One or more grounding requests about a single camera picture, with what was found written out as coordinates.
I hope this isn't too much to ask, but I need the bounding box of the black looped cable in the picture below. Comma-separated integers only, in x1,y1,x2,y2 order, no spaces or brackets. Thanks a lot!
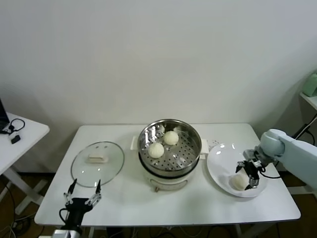
0,119,25,136

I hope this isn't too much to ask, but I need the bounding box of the cream electric cooker base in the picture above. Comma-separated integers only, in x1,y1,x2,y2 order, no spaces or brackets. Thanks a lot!
137,152,207,193

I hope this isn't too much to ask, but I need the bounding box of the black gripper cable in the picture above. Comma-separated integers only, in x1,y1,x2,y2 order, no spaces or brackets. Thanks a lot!
58,208,70,223
260,161,282,179

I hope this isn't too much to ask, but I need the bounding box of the black power cable with adapter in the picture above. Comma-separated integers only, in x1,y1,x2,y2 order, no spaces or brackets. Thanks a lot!
291,121,315,142

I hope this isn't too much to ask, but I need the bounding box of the white round plate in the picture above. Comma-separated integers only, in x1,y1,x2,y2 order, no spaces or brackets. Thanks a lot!
206,143,268,198

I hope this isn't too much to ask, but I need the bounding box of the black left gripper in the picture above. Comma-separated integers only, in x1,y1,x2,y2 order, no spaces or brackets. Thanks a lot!
63,178,102,225

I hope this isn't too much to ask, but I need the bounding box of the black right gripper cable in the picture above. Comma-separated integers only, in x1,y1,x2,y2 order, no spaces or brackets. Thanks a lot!
260,161,282,179

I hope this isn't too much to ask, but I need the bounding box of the white steamed baozi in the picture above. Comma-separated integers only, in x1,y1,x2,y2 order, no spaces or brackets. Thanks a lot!
148,142,165,159
229,174,249,191
163,130,179,146

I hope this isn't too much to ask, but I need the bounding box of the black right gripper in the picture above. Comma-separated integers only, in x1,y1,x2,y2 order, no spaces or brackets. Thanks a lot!
235,158,267,191

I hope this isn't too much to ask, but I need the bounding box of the black laptop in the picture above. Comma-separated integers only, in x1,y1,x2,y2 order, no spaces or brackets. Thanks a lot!
0,99,10,131

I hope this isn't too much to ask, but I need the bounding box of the glass pot lid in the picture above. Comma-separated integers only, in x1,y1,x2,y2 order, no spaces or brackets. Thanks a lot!
70,141,124,188

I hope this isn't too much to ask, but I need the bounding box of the white side table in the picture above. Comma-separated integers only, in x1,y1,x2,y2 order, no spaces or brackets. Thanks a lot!
0,112,50,216

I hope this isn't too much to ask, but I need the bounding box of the pale green box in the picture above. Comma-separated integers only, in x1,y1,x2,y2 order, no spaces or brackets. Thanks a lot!
302,73,317,98

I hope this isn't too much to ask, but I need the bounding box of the white shelf unit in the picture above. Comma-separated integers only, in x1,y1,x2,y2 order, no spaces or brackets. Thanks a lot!
288,91,317,196

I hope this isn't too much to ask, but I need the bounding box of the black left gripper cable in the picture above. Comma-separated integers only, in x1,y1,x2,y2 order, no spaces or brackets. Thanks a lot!
58,208,70,223

